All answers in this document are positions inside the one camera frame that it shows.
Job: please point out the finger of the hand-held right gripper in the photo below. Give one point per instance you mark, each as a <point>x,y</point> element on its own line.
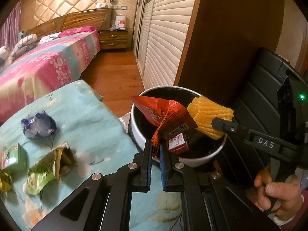
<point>231,128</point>

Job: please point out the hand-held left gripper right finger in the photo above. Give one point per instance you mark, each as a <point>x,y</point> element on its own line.
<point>163,170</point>

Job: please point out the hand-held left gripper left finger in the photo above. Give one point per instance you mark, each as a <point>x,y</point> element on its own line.
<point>149,163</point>

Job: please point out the small red box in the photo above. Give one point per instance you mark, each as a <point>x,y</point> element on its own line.
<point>177,144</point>

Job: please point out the yellow foam fruit net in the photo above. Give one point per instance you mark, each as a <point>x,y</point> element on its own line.
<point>204,113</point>

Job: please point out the white round waste bin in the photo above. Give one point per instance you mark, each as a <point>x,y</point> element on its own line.
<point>139,134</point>

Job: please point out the orange-red snack packet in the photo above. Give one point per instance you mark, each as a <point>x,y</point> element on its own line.
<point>163,115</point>

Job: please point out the blue clear plastic bag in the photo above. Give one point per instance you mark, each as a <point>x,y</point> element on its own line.
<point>38,125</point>

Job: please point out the pale green paper box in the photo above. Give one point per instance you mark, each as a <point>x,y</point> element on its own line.
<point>12,158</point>

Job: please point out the person's right forearm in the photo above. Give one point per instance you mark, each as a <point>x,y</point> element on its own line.
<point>296,221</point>

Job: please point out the person's right hand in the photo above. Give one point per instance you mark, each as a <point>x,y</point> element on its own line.
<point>284,195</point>

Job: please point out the black chair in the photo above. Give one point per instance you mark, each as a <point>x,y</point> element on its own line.
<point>257,89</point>

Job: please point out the green snack packet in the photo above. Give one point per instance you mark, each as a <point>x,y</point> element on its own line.
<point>45,170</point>

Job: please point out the sliding door wardrobe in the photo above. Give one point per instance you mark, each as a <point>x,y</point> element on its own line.
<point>168,28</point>

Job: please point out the wooden nightstand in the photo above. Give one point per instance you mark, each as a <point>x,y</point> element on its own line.
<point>113,41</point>

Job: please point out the bed with pink floral sheet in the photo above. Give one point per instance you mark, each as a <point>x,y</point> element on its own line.
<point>48,65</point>

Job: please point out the white box with orange label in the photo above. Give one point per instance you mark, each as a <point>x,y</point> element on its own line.
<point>120,22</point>

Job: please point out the yellow-green wrapper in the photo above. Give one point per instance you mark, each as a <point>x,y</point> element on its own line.
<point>4,182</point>

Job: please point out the pink pillow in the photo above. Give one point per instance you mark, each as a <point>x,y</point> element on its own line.
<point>77,31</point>

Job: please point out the wooden headboard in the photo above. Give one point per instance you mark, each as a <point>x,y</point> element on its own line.
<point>79,19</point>

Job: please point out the white pillow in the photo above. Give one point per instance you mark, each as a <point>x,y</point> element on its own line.
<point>48,38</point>

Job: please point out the small white device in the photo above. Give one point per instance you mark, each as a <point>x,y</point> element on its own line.
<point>100,5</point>

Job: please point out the folded quilts and pillows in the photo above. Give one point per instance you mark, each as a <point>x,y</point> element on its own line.
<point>24,44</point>

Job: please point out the pink curtain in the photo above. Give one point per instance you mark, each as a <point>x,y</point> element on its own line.
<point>9,26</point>

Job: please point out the wall switch panel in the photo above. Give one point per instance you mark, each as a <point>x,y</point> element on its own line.
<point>120,7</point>

